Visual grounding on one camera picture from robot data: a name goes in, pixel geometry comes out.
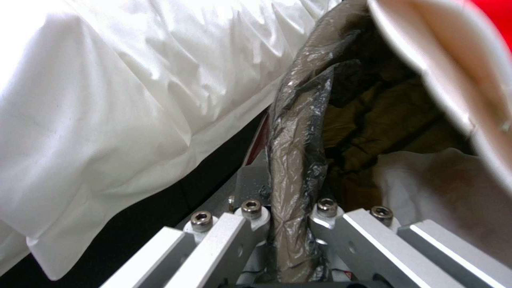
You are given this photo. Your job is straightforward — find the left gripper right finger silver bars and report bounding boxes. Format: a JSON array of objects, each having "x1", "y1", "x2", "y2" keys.
[{"x1": 311, "y1": 197, "x2": 512, "y2": 288}]

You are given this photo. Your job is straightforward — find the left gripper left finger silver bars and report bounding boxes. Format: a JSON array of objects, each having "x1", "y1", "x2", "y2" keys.
[{"x1": 100, "y1": 200, "x2": 274, "y2": 288}]

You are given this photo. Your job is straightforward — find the trash bin with grey liner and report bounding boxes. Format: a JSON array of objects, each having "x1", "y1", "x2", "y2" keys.
[{"x1": 263, "y1": 0, "x2": 479, "y2": 286}]

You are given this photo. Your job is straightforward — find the brown crumpled paper garbage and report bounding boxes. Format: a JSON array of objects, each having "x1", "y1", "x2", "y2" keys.
[{"x1": 322, "y1": 57, "x2": 475, "y2": 210}]

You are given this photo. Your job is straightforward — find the white crumpled tissue paper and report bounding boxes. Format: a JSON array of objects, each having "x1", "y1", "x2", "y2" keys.
[{"x1": 375, "y1": 147, "x2": 512, "y2": 240}]

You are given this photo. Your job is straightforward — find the white bed sheet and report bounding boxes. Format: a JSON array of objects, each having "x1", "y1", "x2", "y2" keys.
[{"x1": 0, "y1": 0, "x2": 341, "y2": 281}]

